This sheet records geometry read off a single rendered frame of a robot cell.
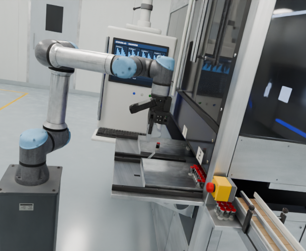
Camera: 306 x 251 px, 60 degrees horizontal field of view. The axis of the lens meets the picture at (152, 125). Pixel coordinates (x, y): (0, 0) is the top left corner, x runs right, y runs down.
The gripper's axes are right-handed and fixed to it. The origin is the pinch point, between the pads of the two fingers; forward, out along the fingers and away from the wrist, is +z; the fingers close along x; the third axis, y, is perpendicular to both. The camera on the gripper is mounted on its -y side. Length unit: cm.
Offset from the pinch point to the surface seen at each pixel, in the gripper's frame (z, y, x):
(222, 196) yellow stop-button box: 11.4, 29.7, -21.6
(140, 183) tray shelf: 21.6, 0.4, 0.3
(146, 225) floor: 109, 24, 83
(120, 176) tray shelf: 21.6, -8.6, 4.9
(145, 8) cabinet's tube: -61, -3, 94
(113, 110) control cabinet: 14, -16, 90
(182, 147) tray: 21, 31, 50
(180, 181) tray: 21.4, 20.6, 5.0
